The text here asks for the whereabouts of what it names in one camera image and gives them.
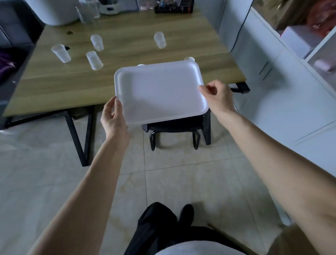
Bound person's left hand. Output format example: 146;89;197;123
100;96;130;144

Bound person's right hand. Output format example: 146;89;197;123
198;80;236;119

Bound white plastic tray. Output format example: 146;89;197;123
114;60;209;125

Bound person's right forearm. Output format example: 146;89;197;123
211;108;336;247

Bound person's left forearm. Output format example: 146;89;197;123
26;131;130;255

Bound black chair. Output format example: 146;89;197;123
142;109;212;151

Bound white cabinet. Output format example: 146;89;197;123
219;0;336;168

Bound black organizer tray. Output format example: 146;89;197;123
154;0;195;14

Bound clear glass jar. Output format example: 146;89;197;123
85;0;101;19
76;5;93;25

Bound white and black device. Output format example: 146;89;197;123
99;0;118;15

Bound pink cups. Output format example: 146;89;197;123
139;0;155;11

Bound white box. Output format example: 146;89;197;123
279;25;322;59

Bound white round appliance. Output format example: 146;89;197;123
25;0;79;26

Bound brown cardboard box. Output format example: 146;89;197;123
273;0;313;30

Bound purple cloth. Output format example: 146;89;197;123
0;51;17;84

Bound black shoe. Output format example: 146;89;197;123
178;204;195;227

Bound pink packet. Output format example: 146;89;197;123
314;58;336;73

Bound dark sofa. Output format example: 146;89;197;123
0;0;45;129

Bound black trousers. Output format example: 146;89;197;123
123;202;250;255

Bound red bag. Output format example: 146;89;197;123
306;0;336;37

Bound white shirt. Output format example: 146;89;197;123
153;240;248;255

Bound black cable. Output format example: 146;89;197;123
229;0;254;54

